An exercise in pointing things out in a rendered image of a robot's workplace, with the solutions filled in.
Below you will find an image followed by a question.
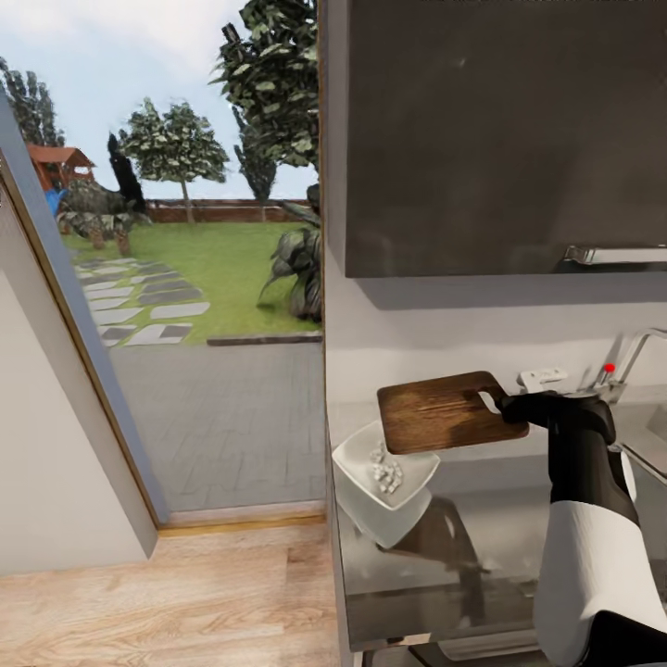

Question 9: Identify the cutting board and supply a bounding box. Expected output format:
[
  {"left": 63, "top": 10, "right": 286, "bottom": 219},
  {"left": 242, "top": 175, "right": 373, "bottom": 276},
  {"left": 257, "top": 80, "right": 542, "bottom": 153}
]
[{"left": 377, "top": 371, "right": 530, "bottom": 457}]

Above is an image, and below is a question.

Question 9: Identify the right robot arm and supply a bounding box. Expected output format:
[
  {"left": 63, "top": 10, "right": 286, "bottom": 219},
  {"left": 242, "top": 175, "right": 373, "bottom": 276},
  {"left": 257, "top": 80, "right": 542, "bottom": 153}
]
[{"left": 497, "top": 367, "right": 667, "bottom": 667}]

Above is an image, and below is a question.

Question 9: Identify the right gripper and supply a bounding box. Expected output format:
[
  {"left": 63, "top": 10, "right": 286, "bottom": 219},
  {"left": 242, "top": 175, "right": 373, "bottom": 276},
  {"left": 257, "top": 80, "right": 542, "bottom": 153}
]
[{"left": 497, "top": 390, "right": 557, "bottom": 426}]

